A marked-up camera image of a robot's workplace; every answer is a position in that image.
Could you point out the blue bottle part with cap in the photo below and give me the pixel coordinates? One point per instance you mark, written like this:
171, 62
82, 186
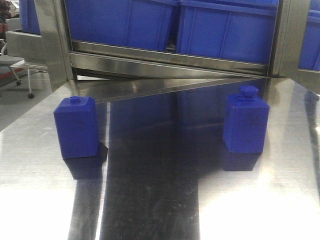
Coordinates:
245, 121

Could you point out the blue bottle part without cap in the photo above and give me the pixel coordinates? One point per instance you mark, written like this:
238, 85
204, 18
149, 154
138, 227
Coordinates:
77, 127

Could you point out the stainless steel shelf rack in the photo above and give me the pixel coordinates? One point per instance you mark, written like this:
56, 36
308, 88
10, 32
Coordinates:
54, 51

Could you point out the blue plastic bin left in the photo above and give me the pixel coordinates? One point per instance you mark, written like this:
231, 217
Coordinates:
143, 24

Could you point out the blue plastic bin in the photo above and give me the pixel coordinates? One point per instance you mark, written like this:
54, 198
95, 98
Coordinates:
143, 24
227, 29

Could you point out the blue plastic bin right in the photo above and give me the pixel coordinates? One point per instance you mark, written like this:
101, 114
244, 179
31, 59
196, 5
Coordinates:
227, 29

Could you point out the blue bin far right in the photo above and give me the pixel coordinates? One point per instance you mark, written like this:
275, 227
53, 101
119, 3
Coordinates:
310, 52

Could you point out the grey office chair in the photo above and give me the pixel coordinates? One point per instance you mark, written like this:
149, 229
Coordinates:
13, 63

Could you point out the blue bin far left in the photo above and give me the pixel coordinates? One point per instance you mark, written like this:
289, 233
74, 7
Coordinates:
28, 17

